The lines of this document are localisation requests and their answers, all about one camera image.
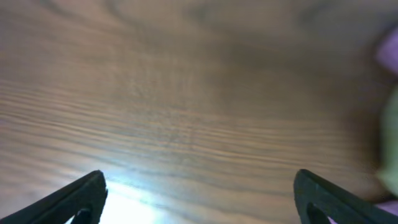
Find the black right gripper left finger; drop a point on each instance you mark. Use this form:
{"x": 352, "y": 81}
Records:
{"x": 81, "y": 201}

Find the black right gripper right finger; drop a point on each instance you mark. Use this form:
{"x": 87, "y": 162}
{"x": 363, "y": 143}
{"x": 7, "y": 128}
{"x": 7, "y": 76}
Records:
{"x": 320, "y": 201}

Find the lower purple cloth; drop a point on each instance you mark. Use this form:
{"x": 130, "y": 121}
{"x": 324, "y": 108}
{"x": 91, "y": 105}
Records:
{"x": 391, "y": 207}

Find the purple cloth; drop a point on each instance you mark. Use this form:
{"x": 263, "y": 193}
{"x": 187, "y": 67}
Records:
{"x": 391, "y": 207}
{"x": 386, "y": 53}

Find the olive green cloth in pile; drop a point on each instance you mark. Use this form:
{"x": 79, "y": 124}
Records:
{"x": 387, "y": 174}

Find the upper purple cloth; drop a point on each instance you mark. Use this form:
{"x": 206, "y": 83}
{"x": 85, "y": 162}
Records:
{"x": 386, "y": 53}

